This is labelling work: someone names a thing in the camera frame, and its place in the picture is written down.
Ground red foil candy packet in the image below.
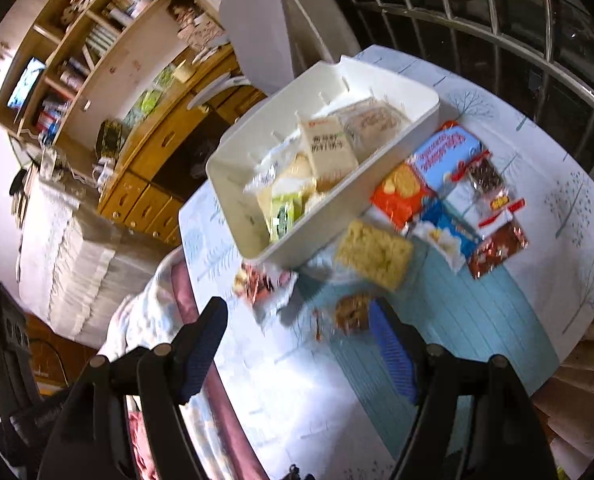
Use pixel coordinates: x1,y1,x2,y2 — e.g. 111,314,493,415
468,220,529,280

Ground large rice cracker bag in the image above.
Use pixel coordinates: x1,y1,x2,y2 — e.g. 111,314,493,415
335,219,414,290

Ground blue white snack packet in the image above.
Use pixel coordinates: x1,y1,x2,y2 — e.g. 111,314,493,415
412,200,481,273

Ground small red foil packet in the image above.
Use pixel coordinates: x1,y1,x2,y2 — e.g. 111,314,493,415
233,262,298,311

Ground clear packet dark nuts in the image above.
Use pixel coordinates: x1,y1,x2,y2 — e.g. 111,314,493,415
451,150,526,229

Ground orange cracker packet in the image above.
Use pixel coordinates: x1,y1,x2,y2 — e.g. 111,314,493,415
371,162,435,230

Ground blue Russian biscuit pack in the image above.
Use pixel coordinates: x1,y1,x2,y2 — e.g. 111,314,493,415
407,122,486,195

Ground green pineapple cake packet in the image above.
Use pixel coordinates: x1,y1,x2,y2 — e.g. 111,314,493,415
269,193,303,243

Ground beige biscuit carton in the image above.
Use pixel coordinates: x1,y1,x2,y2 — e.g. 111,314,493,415
299,116,359,192

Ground clear fried noodle snack packet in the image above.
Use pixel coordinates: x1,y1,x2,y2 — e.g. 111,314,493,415
333,98,411,164

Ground brown nut bar packet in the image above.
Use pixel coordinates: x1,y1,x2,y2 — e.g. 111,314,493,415
312,292,373,341

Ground white floral bedsheet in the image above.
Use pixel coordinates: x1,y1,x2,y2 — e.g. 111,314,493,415
98,247,185,361

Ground tree pattern tablecloth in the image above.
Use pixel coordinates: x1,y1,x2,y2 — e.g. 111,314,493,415
179,46,594,479

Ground wooden desk with drawers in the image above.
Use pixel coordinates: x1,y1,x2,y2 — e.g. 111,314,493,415
98,46,265,246

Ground white plastic storage bin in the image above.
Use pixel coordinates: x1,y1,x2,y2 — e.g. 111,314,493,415
207,56,440,268

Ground wooden bookshelf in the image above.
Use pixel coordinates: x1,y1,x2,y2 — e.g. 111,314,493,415
0,0,220,155

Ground metal window grille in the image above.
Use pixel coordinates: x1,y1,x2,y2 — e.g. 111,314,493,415
316,0,594,162

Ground grey office chair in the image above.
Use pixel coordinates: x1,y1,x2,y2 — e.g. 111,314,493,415
186,0,360,110

